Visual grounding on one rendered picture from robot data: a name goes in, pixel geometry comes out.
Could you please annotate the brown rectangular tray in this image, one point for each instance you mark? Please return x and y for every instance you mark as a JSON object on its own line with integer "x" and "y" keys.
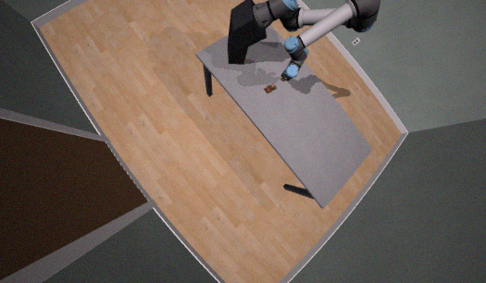
{"x": 268, "y": 89}

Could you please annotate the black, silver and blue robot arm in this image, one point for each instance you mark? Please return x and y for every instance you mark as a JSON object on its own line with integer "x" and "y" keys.
{"x": 361, "y": 16}

